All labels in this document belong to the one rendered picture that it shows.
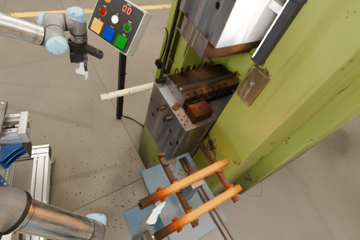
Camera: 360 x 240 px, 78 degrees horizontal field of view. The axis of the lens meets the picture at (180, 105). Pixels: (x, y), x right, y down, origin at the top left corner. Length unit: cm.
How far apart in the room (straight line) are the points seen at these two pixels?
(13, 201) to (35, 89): 202
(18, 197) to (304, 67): 89
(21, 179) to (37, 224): 118
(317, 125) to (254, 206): 109
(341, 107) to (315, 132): 21
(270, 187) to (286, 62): 168
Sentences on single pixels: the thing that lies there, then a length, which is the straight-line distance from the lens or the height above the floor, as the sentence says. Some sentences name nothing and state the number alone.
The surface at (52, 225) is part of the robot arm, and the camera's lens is 73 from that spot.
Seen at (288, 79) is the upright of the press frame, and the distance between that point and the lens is 92.
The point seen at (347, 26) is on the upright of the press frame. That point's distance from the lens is 82.
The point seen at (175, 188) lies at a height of 101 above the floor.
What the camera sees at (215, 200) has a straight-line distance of 96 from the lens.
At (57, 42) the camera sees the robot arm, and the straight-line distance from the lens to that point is 100.
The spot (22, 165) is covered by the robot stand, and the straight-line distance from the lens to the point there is 191.
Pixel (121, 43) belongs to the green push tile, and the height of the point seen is 101.
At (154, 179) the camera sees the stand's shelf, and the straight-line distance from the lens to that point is 122.
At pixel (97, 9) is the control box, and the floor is 108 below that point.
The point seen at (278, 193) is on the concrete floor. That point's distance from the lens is 245.
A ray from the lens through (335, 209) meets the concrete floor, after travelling 280.
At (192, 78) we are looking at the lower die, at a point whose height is 99.
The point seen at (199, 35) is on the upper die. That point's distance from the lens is 101.
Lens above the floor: 186
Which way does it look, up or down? 48 degrees down
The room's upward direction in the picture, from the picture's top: 21 degrees clockwise
